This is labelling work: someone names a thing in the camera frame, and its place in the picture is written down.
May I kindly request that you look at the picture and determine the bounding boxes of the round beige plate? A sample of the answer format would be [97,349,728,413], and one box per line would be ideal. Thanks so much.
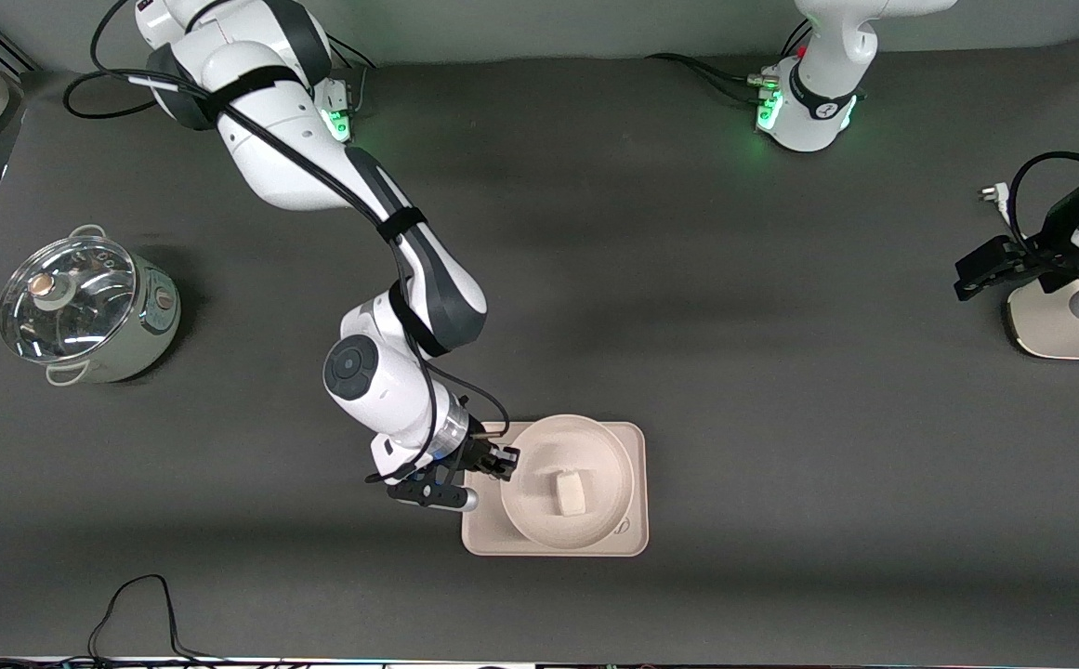
[500,414,635,549]

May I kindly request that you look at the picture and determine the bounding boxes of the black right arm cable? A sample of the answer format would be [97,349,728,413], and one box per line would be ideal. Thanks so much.
[63,0,510,486]

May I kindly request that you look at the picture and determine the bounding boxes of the cream toaster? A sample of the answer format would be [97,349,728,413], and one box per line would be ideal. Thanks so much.
[1007,253,1079,361]

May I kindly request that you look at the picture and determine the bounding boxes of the small white bun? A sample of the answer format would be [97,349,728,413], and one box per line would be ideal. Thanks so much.
[553,471,588,517]

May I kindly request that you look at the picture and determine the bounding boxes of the pale green electric pot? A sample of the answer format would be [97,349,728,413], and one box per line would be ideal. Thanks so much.
[0,223,182,387]

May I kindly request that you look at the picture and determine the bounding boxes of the glass pot lid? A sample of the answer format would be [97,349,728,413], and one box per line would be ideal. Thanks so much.
[0,234,138,363]

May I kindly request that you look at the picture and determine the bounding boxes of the beige tray with bear print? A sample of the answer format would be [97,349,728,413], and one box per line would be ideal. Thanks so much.
[461,421,650,558]

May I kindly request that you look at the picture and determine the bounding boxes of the white toaster power cable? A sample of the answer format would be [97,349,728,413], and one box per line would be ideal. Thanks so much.
[979,183,1016,230]

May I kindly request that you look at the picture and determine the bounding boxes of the black cable loop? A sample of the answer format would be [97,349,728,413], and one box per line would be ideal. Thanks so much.
[84,574,224,665]

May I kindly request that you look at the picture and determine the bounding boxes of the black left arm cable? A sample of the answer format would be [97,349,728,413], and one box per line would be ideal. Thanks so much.
[1008,151,1079,272]

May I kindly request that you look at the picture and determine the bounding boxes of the aluminium frame rail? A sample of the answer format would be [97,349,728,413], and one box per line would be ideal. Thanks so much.
[0,11,40,77]

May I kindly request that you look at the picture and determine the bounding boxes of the black right base cables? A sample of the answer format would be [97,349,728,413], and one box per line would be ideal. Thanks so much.
[325,33,382,117]

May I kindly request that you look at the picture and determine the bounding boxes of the black base cables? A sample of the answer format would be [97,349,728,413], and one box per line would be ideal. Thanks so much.
[325,33,382,117]
[643,19,814,108]

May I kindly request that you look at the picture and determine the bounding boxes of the black left base cables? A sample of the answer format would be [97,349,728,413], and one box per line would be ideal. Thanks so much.
[643,19,814,108]

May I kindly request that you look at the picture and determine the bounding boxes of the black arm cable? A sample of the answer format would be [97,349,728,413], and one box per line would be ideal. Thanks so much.
[1008,151,1079,272]
[63,0,510,486]

